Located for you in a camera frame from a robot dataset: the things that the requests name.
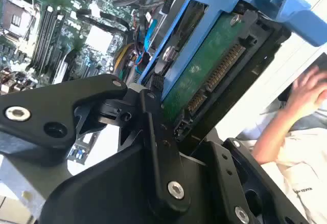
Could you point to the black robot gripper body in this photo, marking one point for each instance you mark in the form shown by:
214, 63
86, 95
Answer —
102, 196

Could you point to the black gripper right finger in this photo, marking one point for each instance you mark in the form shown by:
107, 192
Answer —
226, 164

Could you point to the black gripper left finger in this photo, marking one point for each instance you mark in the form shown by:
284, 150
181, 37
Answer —
51, 106

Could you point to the hard disk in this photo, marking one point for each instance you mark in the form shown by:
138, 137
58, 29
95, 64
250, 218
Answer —
204, 55

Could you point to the person's hand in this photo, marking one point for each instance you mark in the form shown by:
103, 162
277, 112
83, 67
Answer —
309, 91

